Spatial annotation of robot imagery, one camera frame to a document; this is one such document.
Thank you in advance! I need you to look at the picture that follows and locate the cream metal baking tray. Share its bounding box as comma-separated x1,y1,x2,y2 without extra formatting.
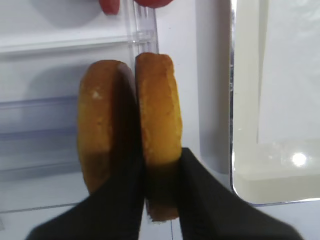
231,0,320,206

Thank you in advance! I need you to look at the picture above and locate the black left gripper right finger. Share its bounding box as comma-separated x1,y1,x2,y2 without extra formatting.
177,147,302,240

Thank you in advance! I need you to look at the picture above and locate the bun slice white face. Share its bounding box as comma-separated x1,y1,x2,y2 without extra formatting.
135,52,183,222

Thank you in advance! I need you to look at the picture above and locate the brown bottom bun slice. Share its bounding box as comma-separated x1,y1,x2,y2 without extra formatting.
77,59,138,196

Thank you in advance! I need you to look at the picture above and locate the red tomato slice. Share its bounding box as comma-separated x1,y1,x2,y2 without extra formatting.
99,0,120,15

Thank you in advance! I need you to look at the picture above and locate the white parchment paper sheet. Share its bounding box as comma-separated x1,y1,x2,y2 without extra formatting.
258,0,320,144

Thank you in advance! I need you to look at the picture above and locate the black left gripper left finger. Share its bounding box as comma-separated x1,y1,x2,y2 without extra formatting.
24,65,147,240

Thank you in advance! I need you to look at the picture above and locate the left clear acrylic rack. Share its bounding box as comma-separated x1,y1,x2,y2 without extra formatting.
0,0,159,240

